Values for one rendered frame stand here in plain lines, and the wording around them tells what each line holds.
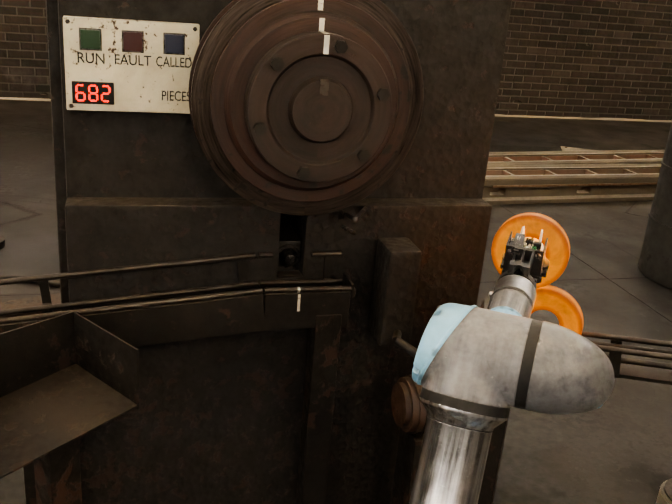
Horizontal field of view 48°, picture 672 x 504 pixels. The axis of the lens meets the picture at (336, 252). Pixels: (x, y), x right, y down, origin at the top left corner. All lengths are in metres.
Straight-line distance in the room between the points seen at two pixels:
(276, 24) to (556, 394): 0.85
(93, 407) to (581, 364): 0.86
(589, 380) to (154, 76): 1.04
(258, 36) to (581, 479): 1.64
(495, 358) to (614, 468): 1.64
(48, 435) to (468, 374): 0.74
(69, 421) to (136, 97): 0.65
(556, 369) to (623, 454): 1.70
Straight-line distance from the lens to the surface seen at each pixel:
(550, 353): 0.97
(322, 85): 1.44
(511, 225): 1.59
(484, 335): 0.97
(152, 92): 1.63
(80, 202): 1.67
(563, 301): 1.62
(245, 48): 1.47
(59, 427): 1.41
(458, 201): 1.84
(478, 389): 0.97
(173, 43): 1.61
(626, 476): 2.56
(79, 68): 1.62
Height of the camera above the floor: 1.37
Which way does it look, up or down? 20 degrees down
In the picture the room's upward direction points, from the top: 5 degrees clockwise
